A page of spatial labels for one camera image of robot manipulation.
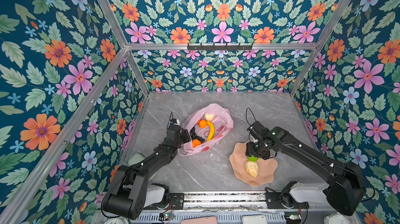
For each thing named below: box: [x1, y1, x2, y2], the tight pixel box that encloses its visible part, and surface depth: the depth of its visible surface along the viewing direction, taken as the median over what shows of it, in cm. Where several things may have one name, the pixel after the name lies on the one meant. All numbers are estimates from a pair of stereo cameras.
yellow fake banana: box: [206, 120, 215, 142], surface depth 100 cm
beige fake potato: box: [244, 160, 259, 178], surface depth 80 cm
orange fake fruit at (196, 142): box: [192, 139, 202, 148], surface depth 90 cm
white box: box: [242, 214, 268, 224], surface depth 69 cm
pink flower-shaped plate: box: [229, 141, 279, 187], surface depth 82 cm
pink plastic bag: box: [177, 103, 234, 156], surface depth 96 cm
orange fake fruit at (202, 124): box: [198, 119, 208, 129], surface depth 100 cm
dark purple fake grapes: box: [189, 126, 205, 143], surface depth 95 cm
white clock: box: [103, 217, 130, 224], surface depth 66 cm
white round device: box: [323, 212, 351, 224], surface depth 67 cm
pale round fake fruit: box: [204, 113, 215, 121], surface depth 102 cm
